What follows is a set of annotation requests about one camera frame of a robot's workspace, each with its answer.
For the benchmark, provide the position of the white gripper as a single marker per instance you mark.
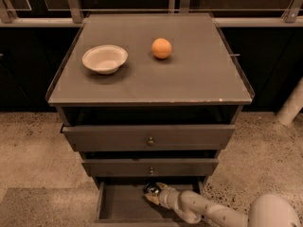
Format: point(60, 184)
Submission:
point(165, 195)

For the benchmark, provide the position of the green soda can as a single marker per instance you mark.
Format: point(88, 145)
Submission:
point(151, 188)

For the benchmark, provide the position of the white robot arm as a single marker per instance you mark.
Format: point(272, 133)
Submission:
point(267, 210)

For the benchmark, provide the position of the middle drawer with knob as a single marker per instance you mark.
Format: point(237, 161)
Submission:
point(149, 167)

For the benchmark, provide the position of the drawer with knob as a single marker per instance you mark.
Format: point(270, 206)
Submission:
point(149, 167)
point(148, 137)

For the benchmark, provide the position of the open bottom drawer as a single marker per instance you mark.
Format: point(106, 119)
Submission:
point(121, 202)

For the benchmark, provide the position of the top drawer with knob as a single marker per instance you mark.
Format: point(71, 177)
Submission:
point(148, 137)

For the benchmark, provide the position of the dark grey drawer cabinet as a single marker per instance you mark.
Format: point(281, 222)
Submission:
point(200, 83)

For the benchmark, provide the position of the white paper bowl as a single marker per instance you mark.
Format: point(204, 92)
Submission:
point(104, 59)

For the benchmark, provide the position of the orange fruit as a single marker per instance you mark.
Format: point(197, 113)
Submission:
point(161, 48)

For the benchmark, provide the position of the metal window railing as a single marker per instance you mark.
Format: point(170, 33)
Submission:
point(225, 13)

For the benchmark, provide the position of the white cylindrical post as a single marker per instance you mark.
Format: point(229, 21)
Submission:
point(292, 106)

